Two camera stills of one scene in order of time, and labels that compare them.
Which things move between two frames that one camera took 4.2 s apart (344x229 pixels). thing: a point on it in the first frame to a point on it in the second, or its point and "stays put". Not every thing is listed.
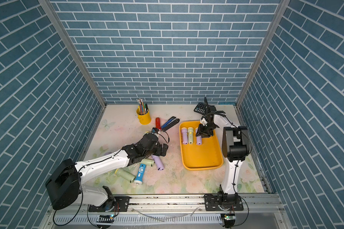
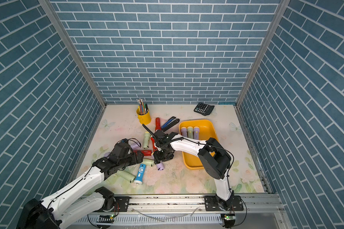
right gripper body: x=207 y=130 to x=163 y=155
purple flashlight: x=184 y=135 stays put
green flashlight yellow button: x=190 y=135 stays put
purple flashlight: x=158 y=162 stays put
